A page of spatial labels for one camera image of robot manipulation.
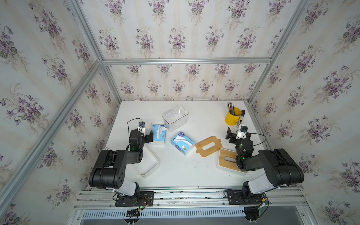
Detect bamboo tissue box lid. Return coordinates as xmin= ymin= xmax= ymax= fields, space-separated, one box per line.
xmin=195 ymin=136 xmax=223 ymax=158

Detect blue tissue paper pack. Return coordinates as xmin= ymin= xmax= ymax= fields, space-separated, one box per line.
xmin=171 ymin=132 xmax=195 ymax=156

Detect clear plastic tissue box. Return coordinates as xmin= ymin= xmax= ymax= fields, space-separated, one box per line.
xmin=162 ymin=105 xmax=189 ymax=132

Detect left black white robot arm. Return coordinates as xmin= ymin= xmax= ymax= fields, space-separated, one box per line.
xmin=89 ymin=129 xmax=154 ymax=197

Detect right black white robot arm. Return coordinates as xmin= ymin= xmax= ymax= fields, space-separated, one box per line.
xmin=226 ymin=126 xmax=304 ymax=197

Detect white bamboo-lid tissue box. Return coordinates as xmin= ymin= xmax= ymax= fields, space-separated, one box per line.
xmin=217 ymin=149 xmax=248 ymax=176

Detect white plastic box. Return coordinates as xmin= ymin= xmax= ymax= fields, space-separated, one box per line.
xmin=135 ymin=146 xmax=160 ymax=179

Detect yellow pen cup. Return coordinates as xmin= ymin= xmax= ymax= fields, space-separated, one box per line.
xmin=225 ymin=107 xmax=242 ymax=126

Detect black marker pen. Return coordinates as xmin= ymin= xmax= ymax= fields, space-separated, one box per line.
xmin=237 ymin=110 xmax=246 ymax=127

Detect pencils in cup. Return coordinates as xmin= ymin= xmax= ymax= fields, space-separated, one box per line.
xmin=227 ymin=102 xmax=235 ymax=116

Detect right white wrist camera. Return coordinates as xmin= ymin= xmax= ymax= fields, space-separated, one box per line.
xmin=236 ymin=125 xmax=248 ymax=139

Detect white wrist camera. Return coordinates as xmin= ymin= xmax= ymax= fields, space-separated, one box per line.
xmin=137 ymin=121 xmax=146 ymax=136
xmin=236 ymin=125 xmax=248 ymax=139

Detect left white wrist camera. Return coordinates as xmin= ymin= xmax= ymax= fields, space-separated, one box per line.
xmin=137 ymin=121 xmax=146 ymax=136

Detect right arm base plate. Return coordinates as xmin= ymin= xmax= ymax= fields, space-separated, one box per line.
xmin=224 ymin=189 xmax=266 ymax=205

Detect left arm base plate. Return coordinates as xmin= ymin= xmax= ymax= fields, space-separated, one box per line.
xmin=115 ymin=191 xmax=155 ymax=208

